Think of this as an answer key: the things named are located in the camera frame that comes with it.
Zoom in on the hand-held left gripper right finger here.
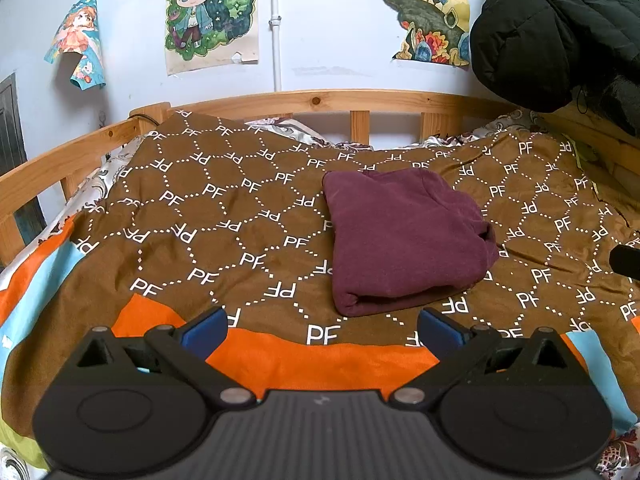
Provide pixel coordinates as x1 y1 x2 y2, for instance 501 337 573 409
389 307 576 408

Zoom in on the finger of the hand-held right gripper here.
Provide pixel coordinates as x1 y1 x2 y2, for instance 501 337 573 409
609 243 640 279

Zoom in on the colourful landscape wall poster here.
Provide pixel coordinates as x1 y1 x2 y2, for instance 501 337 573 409
380 0 472 68

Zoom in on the white wall pipe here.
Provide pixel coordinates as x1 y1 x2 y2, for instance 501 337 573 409
269 0 284 93

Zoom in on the brown patterned blanket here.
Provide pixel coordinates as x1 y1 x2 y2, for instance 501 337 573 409
0 110 640 467

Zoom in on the wooden bed frame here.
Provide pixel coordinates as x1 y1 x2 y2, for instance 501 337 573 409
0 89 640 267

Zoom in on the maroon long-sleeve top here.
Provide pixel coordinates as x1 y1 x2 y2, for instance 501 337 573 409
321 168 500 317

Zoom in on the dark door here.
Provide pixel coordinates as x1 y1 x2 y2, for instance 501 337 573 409
0 72 48 235

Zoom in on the blond cartoon figure wall poster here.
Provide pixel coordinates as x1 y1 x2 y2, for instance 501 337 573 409
165 0 260 77

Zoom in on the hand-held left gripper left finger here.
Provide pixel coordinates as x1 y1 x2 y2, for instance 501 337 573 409
70 306 253 408

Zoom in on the black puffer jacket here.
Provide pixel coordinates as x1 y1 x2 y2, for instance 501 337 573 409
470 0 640 137

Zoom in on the curled cartoon wall poster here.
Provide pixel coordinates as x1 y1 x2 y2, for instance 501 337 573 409
44 0 107 90

